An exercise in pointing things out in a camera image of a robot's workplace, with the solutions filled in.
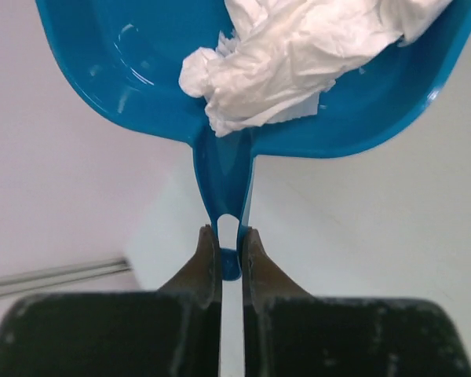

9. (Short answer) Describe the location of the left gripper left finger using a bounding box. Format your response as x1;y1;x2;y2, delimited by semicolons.
155;225;222;376

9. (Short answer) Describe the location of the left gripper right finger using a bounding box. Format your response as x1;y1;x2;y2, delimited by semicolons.
241;228;310;376

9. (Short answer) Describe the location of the white paper scrap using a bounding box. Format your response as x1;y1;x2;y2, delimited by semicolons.
179;0;447;137

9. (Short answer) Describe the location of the blue plastic dustpan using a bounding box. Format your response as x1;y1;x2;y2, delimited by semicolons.
35;0;471;282

